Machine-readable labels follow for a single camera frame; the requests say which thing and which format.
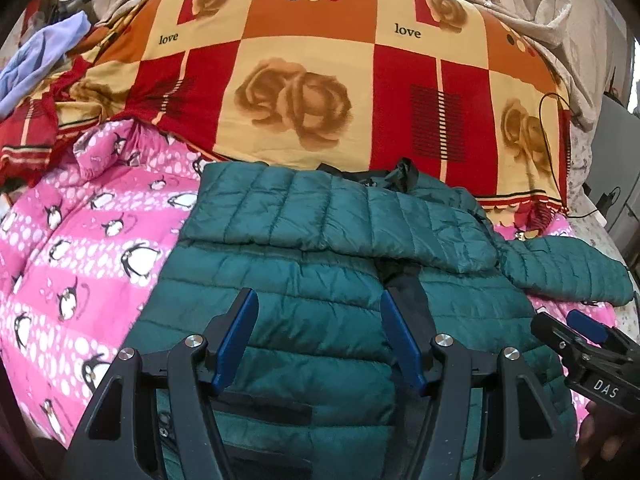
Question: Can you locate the green quilted puffer jacket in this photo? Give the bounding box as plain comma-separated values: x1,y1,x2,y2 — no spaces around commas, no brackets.
126,162,634,479

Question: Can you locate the person's right hand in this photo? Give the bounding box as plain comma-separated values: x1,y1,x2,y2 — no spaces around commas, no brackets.
576,401,639,469

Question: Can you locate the floral white bed sheet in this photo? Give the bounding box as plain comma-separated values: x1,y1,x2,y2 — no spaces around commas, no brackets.
566,123,640,340

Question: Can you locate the grey cabinet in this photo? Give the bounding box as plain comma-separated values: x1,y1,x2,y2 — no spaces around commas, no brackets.
586,96,640,259

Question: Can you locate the pink penguin quilt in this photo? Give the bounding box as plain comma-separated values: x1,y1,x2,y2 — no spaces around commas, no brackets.
1,120,615,445

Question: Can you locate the red orange rose blanket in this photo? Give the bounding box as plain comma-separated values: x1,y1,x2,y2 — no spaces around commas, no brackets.
1,0,570,220

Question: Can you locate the light blue cloth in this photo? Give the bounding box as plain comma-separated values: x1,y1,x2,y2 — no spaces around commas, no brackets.
0,11,91,120

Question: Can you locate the black charging cable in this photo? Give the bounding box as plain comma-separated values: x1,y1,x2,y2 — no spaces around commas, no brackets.
538,91,623,220

